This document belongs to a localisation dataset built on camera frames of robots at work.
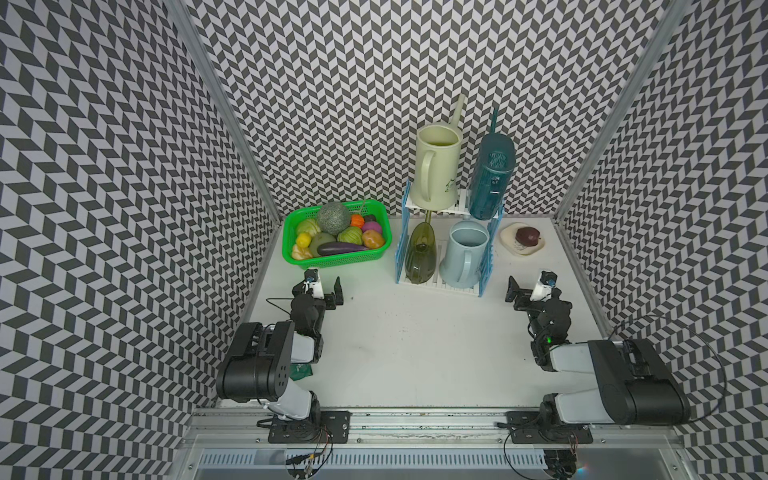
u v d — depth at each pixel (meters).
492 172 0.68
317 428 0.67
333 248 0.98
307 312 0.70
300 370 0.79
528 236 1.06
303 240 1.02
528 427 0.72
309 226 1.07
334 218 1.02
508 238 1.11
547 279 0.74
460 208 0.85
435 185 0.76
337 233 1.04
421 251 0.89
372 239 1.02
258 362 0.45
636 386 0.43
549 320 0.66
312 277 0.77
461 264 0.81
